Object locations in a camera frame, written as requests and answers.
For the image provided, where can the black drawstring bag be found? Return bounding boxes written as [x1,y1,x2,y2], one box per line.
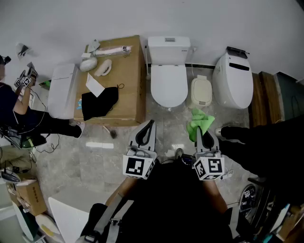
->
[81,83,125,122]

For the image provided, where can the white smart toilet black panel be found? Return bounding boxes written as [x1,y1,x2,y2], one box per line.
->
[212,47,254,110]

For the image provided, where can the person's black clothed body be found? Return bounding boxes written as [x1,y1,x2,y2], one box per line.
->
[82,159,233,243]

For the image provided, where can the green cloth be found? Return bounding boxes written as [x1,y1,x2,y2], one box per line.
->
[186,108,216,143]

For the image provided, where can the white toilet body with tank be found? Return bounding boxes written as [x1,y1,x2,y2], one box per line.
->
[147,36,191,66]

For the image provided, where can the white flat panel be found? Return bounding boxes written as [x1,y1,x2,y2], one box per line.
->
[48,196,90,243]

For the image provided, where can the person's right forearm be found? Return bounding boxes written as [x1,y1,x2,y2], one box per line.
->
[201,179,228,214]

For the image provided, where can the black brush with pale handle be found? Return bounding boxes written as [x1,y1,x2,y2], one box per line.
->
[102,125,119,139]

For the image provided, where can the white water pipe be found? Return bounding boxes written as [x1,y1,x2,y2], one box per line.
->
[144,45,151,80]

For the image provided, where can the grey shoulder strap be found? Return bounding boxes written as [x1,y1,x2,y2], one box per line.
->
[94,193,135,240]

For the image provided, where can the black and green object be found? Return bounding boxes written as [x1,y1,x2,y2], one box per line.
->
[20,134,47,149]

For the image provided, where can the round white foam-wrapped part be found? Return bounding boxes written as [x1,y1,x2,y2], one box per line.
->
[79,56,98,72]

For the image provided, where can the small cardboard box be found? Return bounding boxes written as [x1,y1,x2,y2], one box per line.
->
[7,178,48,216]

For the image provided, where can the person's left forearm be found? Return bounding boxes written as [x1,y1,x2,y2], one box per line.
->
[104,177,143,207]

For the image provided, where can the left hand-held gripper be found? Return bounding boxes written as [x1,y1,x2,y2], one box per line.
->
[122,120,159,180]

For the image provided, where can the white paper sheet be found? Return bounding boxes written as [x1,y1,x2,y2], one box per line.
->
[85,72,105,98]

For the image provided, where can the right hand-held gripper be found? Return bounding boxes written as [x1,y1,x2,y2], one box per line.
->
[193,127,225,181]

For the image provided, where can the white toilet lid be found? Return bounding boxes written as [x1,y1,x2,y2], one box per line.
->
[151,64,188,108]

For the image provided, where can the large cardboard box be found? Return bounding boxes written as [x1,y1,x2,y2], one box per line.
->
[73,35,147,127]

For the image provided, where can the plastic-wrapped white pipe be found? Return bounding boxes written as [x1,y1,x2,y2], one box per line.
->
[91,45,133,57]

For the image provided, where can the cream toilet seat lid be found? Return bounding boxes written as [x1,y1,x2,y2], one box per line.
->
[186,75,213,110]

